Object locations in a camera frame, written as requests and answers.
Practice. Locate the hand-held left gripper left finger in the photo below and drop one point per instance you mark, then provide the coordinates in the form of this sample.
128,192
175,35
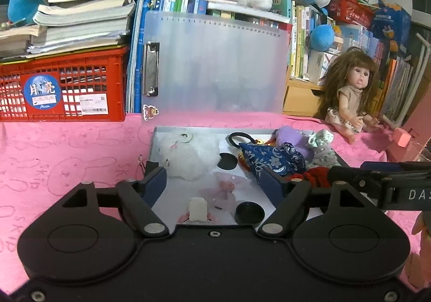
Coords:
155,184

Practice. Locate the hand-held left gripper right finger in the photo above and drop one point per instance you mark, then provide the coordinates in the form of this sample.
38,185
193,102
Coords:
272,185

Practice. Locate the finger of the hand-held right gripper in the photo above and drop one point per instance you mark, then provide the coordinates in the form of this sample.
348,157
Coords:
377,166
353,179

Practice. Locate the silver shallow box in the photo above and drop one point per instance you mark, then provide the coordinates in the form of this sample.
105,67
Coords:
175,201

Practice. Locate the blue floral pouch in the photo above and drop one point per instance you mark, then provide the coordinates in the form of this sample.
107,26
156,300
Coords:
269,157

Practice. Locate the black round lid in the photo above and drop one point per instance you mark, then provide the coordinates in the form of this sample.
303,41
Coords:
226,160
249,212

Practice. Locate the green checked doll dress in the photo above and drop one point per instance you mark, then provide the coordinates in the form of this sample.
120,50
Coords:
323,157

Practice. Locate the grey fluffy plush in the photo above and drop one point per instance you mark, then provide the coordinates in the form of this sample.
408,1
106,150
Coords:
185,160

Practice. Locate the red black knitted piece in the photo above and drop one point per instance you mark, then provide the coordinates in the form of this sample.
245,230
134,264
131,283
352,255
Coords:
313,175

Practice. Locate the pink organza flower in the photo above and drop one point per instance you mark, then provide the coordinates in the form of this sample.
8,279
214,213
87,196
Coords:
225,187

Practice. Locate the small white pink toy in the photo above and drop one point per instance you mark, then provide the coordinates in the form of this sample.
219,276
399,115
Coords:
198,209

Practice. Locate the purple plush toy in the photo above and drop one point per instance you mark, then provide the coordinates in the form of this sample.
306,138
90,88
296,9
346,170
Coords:
293,137

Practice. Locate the person's right hand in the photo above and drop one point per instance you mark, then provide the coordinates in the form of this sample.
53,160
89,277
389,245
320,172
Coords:
422,226

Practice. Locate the black binder clip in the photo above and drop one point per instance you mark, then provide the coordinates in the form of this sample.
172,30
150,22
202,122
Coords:
151,166

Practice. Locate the small pink block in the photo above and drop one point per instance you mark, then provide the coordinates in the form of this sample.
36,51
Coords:
402,137

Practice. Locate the glass mug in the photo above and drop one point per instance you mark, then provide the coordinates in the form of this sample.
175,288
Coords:
421,152

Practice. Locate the brown haired doll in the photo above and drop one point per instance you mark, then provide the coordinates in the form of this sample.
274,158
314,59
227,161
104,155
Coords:
346,96

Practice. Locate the pink printed blanket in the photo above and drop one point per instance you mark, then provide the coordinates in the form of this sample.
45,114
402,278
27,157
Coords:
67,160

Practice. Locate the wooden drawer organiser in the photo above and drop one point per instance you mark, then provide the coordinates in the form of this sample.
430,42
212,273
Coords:
299,96

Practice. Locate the small white box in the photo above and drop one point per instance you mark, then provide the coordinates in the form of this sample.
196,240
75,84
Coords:
318,66

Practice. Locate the translucent clipboard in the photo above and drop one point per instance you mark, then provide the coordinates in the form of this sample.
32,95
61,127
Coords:
219,66

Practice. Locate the red plastic crate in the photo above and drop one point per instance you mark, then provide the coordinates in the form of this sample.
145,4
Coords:
84,63

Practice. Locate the blue plush ball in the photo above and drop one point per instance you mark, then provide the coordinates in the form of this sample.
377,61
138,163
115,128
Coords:
321,37

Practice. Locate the blue printed carton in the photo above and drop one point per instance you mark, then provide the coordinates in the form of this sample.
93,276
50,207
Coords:
390,26

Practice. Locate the row of colourful books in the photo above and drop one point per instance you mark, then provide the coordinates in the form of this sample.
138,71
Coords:
303,39

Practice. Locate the red basket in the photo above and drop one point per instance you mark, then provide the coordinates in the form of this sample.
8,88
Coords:
353,12

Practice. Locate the stack of worn books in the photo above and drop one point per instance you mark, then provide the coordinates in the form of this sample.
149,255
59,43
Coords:
80,15

